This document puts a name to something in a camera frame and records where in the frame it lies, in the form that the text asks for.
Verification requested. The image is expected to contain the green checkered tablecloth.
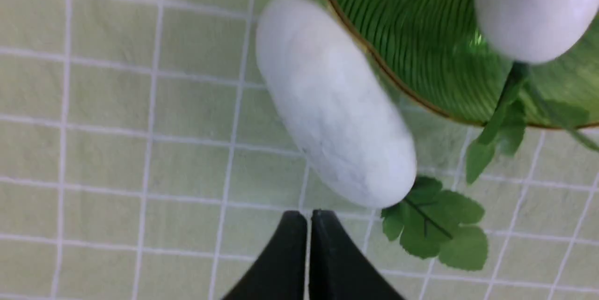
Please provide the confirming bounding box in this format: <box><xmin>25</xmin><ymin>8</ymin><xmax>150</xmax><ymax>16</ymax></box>
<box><xmin>0</xmin><ymin>0</ymin><xmax>598</xmax><ymax>300</ymax></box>

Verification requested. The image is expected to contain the white toy radish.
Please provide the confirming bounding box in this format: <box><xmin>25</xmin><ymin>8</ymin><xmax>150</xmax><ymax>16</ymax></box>
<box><xmin>466</xmin><ymin>0</ymin><xmax>598</xmax><ymax>184</ymax></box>
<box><xmin>256</xmin><ymin>0</ymin><xmax>489</xmax><ymax>271</ymax></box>

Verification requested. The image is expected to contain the green plastic ribbed plate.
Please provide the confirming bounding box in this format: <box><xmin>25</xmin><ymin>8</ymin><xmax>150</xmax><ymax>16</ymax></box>
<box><xmin>327</xmin><ymin>0</ymin><xmax>599</xmax><ymax>129</ymax></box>

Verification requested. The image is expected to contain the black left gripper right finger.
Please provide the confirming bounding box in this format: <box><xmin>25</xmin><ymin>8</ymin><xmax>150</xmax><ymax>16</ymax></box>
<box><xmin>309</xmin><ymin>210</ymin><xmax>404</xmax><ymax>300</ymax></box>

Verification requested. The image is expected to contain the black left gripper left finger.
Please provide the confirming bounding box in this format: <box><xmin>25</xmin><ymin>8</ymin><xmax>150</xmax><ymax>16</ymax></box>
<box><xmin>223</xmin><ymin>211</ymin><xmax>307</xmax><ymax>300</ymax></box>

